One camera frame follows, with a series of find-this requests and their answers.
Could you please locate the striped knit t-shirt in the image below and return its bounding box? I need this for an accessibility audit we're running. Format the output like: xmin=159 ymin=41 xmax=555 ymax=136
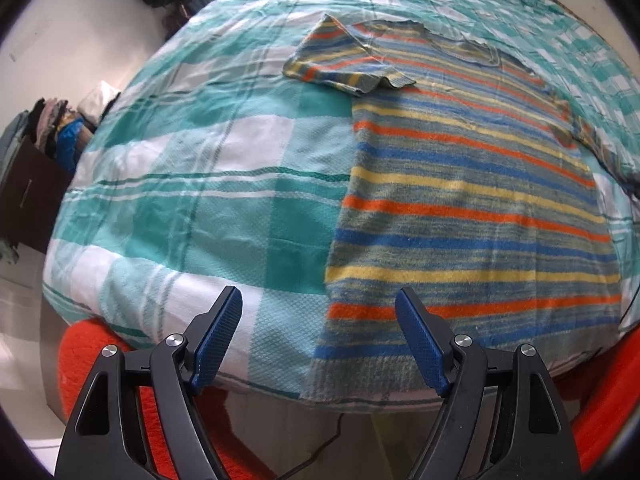
xmin=282 ymin=14 xmax=640 ymax=405

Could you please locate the pile of folded clothes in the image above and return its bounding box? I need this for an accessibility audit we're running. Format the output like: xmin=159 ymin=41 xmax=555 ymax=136
xmin=27 ymin=97 xmax=97 ymax=172

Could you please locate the white bag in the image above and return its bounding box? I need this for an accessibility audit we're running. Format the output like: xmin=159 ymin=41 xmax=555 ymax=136
xmin=77 ymin=80 xmax=122 ymax=127

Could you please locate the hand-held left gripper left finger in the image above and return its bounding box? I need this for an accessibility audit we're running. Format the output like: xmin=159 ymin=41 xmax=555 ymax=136
xmin=54 ymin=285 xmax=244 ymax=480

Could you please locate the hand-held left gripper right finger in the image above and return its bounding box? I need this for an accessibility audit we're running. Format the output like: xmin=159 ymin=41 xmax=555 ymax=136
xmin=394 ymin=286 xmax=583 ymax=480

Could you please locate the black floor cable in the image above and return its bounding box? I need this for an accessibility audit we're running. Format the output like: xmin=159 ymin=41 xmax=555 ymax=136
xmin=276 ymin=412 xmax=347 ymax=480

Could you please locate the teal checked bed sheet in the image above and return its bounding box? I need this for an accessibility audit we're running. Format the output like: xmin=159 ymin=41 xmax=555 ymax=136
xmin=41 ymin=0 xmax=640 ymax=416

